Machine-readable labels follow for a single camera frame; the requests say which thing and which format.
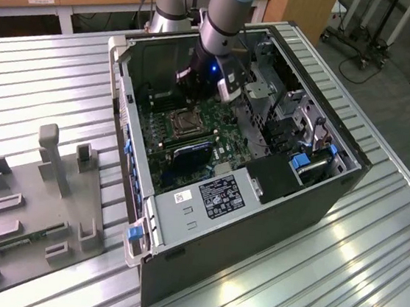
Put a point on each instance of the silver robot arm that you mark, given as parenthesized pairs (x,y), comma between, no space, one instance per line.
(223,22)

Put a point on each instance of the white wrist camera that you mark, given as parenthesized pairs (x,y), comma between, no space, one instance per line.
(229,87)

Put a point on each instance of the blue slot clip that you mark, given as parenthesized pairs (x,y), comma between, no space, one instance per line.
(127,146)

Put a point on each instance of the wooden cabinet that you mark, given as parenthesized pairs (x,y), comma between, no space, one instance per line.
(306,9)

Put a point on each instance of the black wheeled stand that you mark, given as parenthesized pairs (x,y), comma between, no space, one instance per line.
(371,46)

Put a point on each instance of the blue case latch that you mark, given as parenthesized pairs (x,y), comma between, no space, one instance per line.
(134,233)

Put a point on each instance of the black PC case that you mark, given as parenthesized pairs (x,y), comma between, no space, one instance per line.
(233,260)

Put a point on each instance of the metal drive cage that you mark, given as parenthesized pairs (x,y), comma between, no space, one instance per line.
(260,89)

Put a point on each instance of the green RAM stick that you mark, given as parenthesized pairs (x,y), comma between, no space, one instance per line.
(21,241)

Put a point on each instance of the silver CPU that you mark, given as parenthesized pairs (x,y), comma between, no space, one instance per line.
(187,120)

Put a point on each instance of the black drive bay shroud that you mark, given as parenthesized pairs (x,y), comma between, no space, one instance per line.
(268,179)

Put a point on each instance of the green motherboard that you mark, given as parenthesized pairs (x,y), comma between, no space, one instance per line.
(229,134)

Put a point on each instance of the small blue clip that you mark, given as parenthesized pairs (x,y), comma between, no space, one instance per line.
(332,150)

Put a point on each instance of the CPU socket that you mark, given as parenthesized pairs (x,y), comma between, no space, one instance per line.
(176,132)

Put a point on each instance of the gray power supply unit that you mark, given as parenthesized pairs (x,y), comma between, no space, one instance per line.
(182,225)

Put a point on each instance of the gray parts rack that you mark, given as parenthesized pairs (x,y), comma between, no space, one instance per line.
(35,208)

